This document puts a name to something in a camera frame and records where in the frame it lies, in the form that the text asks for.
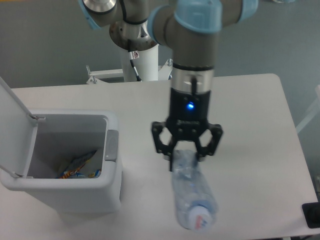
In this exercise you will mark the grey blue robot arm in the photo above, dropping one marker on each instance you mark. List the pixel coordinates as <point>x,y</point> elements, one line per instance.
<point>191,29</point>

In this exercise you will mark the white trash can lid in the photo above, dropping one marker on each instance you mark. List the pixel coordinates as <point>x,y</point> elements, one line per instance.
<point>18,131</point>

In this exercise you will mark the black clamp at table edge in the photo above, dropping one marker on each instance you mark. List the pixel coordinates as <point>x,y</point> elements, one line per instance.
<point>311,213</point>

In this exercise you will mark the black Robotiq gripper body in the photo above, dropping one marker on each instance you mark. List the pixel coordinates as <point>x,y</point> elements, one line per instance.
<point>187,119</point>

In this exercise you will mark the white frame leg right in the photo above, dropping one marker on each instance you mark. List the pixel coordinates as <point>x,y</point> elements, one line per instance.
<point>311,112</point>

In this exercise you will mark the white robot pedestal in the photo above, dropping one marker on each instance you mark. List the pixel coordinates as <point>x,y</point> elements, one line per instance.
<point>138,55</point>

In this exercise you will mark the colourful raccoon snack bag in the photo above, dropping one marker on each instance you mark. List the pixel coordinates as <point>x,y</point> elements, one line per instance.
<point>73,169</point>

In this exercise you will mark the crushed clear plastic bottle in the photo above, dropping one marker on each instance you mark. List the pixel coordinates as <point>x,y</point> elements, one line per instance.
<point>195,206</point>

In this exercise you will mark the white trash can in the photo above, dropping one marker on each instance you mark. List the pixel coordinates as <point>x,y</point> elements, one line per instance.
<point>63,135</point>

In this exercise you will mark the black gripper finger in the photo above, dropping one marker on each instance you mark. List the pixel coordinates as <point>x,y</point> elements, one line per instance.
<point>216,131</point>
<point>161,148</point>

